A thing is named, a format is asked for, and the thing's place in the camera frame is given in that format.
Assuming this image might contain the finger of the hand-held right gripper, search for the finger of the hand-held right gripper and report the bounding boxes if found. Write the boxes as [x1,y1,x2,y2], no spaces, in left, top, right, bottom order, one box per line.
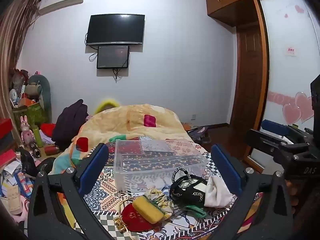
[261,119,313,143]
[245,129,310,165]

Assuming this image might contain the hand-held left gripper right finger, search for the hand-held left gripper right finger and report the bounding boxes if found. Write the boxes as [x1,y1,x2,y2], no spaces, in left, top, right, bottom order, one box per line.
[211,144,294,240]

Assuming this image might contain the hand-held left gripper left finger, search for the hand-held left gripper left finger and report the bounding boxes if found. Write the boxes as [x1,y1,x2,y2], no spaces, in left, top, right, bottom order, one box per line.
[27,142,110,240]

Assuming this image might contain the white cloth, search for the white cloth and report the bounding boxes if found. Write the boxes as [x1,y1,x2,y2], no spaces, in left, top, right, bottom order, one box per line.
[204,175,233,208]

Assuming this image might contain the black beaded pouch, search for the black beaded pouch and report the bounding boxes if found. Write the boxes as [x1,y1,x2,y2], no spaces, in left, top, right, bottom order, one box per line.
[169,167,208,204]

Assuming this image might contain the green string bundle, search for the green string bundle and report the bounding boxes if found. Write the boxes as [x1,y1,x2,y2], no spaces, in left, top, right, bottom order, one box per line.
[185,204,207,218]

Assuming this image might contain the red fabric pouch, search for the red fabric pouch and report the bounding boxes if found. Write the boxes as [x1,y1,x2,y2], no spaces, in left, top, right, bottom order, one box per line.
[121,202,155,232]

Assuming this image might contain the gold metal ornament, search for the gold metal ornament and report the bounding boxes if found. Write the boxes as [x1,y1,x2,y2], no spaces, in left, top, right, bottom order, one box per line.
[114,217,131,233]

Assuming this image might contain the clear plastic storage box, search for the clear plastic storage box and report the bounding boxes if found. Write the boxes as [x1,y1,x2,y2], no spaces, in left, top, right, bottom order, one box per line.
[114,138,209,193]

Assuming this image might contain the yellow sponge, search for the yellow sponge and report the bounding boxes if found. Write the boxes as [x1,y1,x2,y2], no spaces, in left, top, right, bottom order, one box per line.
[132,196,164,224]

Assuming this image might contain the patterned bed sheet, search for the patterned bed sheet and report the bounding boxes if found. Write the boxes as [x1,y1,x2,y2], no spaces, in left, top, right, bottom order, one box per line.
[55,135,265,240]

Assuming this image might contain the pink heart stickers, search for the pink heart stickers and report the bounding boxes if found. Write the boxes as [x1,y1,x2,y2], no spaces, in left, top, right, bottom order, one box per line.
[282,91,314,124]

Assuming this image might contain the purple backpack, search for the purple backpack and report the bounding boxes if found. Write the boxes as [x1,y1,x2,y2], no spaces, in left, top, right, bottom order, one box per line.
[185,126,212,144]

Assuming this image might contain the red cylinder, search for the red cylinder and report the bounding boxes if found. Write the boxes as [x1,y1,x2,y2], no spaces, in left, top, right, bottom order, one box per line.
[44,145,60,155]

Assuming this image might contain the dark clothing pile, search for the dark clothing pile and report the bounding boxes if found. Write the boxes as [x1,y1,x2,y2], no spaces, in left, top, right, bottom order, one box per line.
[51,99,89,150]

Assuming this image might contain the frosted wardrobe sliding door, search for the frosted wardrobe sliding door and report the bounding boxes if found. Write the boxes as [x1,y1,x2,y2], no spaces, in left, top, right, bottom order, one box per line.
[250,0,320,160]

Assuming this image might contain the wooden door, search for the wooden door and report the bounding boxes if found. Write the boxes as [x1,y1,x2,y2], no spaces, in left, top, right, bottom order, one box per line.
[230,25,263,128]

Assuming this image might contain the red cloth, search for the red cloth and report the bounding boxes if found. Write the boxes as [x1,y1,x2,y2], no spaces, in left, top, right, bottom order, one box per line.
[41,123,57,137]

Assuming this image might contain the black cylinder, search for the black cylinder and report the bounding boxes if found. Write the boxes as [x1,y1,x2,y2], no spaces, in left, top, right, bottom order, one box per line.
[29,141,42,158]

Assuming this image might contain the yellow patchwork blanket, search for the yellow patchwork blanket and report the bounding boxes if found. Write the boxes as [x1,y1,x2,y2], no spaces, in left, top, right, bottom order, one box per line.
[49,104,188,175]

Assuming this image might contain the green bottle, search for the green bottle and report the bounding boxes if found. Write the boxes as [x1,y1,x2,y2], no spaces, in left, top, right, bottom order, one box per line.
[34,126,45,147]

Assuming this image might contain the black bag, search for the black bag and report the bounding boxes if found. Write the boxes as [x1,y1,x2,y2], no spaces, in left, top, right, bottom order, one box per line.
[17,146,38,178]

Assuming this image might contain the pink rabbit figure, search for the pink rabbit figure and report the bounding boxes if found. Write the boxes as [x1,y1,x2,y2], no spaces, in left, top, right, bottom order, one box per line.
[20,115,34,145]

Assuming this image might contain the pile of papers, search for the pile of papers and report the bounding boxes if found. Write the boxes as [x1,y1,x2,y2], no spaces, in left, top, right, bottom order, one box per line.
[0,155,35,220]

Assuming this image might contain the green gift bag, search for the green gift bag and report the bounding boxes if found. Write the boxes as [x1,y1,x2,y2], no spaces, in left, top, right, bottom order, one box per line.
[12,101,48,130]

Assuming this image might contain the red book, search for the red book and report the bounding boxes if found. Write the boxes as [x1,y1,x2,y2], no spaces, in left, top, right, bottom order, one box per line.
[0,149,17,165]

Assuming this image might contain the grey-green plush toy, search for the grey-green plush toy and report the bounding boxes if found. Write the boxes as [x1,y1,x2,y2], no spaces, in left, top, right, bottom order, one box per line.
[26,74,52,120]

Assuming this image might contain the red box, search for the red box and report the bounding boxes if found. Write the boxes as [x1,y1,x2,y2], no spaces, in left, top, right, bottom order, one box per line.
[0,118,13,140]

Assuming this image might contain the wooden overhead cabinet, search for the wooden overhead cabinet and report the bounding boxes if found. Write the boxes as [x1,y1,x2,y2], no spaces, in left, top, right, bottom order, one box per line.
[205,0,295,27]

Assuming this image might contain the striped curtain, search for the striped curtain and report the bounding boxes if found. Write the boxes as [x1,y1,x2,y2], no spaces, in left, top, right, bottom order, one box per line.
[0,0,40,120]

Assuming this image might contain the white air conditioner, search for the white air conditioner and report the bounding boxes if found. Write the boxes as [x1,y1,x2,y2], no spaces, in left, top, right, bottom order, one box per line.
[37,0,87,15]

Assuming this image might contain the yellow-green plush ring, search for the yellow-green plush ring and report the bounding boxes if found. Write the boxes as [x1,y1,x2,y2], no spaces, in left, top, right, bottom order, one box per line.
[94,98,120,115]

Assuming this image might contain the small wall monitor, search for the small wall monitor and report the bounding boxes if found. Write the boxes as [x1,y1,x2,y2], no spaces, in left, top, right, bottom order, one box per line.
[97,45,130,69]

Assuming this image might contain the large wall television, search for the large wall television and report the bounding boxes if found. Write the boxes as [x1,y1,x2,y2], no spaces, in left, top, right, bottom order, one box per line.
[85,14,145,46]

